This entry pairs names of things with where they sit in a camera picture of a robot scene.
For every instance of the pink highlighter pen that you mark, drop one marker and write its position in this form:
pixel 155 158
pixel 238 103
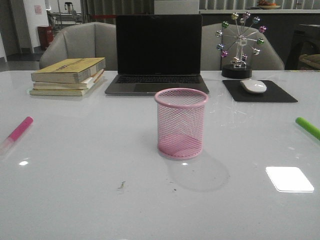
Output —
pixel 15 135

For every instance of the white computer mouse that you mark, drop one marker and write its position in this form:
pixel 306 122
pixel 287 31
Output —
pixel 253 86

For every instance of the fruit bowl on counter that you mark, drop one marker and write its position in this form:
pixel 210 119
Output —
pixel 267 5

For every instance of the left grey armchair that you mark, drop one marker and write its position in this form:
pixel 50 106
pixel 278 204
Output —
pixel 87 40

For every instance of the ferris wheel desk ornament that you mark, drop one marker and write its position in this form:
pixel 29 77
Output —
pixel 237 50

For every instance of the pink mesh pen holder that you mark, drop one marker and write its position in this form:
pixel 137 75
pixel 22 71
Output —
pixel 180 122

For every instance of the bottom yellow-green book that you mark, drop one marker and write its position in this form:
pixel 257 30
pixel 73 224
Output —
pixel 62 92

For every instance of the dark grey laptop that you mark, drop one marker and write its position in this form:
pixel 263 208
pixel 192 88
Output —
pixel 157 52

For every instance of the green highlighter pen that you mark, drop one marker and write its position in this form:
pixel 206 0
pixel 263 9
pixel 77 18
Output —
pixel 309 127

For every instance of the middle cream book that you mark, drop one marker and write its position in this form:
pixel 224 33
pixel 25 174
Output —
pixel 86 84

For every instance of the top yellow book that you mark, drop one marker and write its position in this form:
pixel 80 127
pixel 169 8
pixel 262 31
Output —
pixel 71 70

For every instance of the red bin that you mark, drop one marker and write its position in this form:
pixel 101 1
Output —
pixel 45 34

